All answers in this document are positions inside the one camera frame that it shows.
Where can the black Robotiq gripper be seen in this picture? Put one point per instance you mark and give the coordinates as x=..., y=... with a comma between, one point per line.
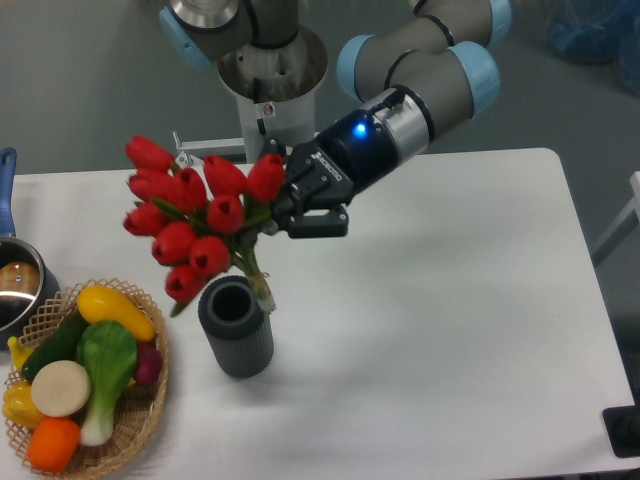
x=324, y=175

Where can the red tulip bouquet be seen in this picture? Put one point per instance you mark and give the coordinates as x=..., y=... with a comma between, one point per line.
x=202, y=223

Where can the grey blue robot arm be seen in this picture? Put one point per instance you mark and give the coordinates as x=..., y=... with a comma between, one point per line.
x=413, y=86

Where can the dark grey ribbed vase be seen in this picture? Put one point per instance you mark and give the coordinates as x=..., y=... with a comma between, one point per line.
x=237, y=329

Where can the yellow squash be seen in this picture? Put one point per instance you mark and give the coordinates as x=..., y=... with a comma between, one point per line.
x=99, y=303

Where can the green bok choy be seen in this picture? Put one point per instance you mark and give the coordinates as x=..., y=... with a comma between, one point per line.
x=108, y=353

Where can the woven wicker basket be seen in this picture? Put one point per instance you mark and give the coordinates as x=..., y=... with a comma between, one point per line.
x=138, y=411

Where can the dark green cucumber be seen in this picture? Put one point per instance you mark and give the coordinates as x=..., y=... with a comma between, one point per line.
x=60, y=345

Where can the round cream bun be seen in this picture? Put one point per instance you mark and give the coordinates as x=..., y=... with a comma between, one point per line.
x=60, y=389

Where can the blue plastic bag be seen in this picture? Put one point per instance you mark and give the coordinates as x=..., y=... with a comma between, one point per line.
x=596, y=32

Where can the yellow banana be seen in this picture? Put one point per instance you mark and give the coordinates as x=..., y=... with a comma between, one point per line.
x=19, y=353

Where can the white furniture leg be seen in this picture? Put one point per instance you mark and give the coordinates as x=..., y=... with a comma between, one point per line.
x=620, y=227

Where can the orange fruit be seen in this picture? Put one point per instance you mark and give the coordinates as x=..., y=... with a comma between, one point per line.
x=53, y=444

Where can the yellow bell pepper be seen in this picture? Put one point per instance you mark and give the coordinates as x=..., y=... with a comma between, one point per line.
x=19, y=407

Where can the black device at table edge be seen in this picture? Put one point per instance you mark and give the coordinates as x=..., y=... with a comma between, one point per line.
x=622, y=426

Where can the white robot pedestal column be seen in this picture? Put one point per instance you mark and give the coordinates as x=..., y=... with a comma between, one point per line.
x=275, y=90

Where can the white metal base frame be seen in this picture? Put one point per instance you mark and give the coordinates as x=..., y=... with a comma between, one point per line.
x=191, y=153

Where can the blue handled steel saucepan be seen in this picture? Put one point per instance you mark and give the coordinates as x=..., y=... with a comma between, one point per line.
x=26, y=282

